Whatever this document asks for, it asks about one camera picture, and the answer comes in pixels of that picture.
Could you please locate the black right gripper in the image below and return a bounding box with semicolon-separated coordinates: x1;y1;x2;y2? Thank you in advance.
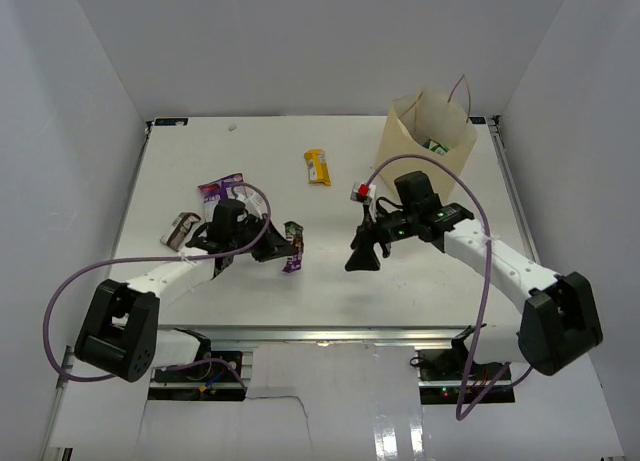
345;203;419;271

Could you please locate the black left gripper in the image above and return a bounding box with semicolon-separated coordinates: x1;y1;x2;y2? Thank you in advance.
230;214;296;263

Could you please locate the brown purple M&M's packet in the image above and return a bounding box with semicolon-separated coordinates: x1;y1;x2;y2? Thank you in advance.
283;221;304;274

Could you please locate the purple Fox's berries bag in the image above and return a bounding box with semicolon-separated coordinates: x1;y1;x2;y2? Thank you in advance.
198;173;244;222

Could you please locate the teal candy bag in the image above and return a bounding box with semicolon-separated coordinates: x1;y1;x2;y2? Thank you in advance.
423;139;450;155

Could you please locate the brown white snack packet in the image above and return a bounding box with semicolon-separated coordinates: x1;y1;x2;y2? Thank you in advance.
160;211;201;252

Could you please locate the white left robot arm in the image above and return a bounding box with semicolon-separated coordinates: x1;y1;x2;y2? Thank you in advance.
74;199;272;382

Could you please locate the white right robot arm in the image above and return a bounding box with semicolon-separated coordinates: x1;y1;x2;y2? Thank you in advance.
259;171;603;380

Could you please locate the beige paper bag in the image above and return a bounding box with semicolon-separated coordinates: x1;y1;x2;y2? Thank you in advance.
375;76;477;175

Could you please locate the yellow snack bar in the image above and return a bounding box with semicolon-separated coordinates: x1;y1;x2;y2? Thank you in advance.
304;148;332;186

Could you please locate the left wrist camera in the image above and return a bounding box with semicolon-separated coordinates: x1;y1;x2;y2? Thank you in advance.
232;186;267;218

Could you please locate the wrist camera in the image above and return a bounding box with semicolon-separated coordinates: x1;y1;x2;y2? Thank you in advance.
232;186;267;218
350;182;376;206

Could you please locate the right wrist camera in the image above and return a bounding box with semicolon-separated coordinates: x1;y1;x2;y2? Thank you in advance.
350;182;376;206

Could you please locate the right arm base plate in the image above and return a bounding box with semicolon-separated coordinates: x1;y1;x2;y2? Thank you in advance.
412;348;514;402

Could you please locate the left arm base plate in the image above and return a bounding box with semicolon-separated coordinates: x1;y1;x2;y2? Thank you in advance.
149;351;246;401

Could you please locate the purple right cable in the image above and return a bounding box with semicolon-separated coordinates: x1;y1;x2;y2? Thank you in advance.
367;153;531;422

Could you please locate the purple cable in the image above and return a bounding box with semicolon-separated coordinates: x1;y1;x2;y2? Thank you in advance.
367;153;531;422
43;183;274;384

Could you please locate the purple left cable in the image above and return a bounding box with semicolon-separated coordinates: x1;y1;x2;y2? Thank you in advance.
43;183;274;384

